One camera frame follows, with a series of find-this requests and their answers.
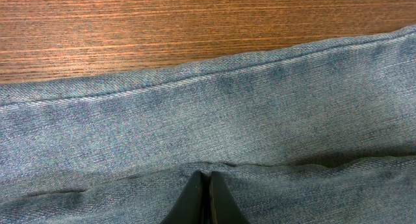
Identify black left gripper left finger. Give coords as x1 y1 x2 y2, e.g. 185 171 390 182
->
161 171 203 224

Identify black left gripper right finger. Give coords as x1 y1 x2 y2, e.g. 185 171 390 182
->
209 171 249 224

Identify light blue denim jeans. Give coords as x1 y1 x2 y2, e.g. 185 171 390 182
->
1 26 415 223

